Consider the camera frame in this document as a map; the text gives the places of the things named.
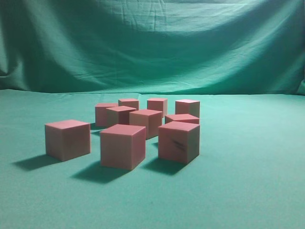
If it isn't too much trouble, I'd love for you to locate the pink cube column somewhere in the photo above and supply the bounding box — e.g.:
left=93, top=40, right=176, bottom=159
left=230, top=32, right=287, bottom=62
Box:
left=129, top=109, right=163, bottom=139
left=158, top=121, right=200, bottom=164
left=165, top=114, right=200, bottom=124
left=100, top=124, right=146, bottom=170
left=118, top=98, right=140, bottom=110
left=45, top=120, right=91, bottom=161

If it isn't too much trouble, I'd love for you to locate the pink cube carried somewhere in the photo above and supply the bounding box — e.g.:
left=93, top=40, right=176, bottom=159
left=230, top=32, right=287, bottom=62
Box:
left=175, top=99, right=201, bottom=117
left=147, top=98, right=168, bottom=117

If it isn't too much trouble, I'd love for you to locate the pink cube front row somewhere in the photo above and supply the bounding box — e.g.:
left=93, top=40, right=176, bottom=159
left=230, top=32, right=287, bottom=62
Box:
left=106, top=106, right=136, bottom=127

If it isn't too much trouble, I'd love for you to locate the green cloth backdrop and cover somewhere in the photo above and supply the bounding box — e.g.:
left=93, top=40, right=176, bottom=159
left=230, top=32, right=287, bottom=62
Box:
left=0, top=0, right=305, bottom=229

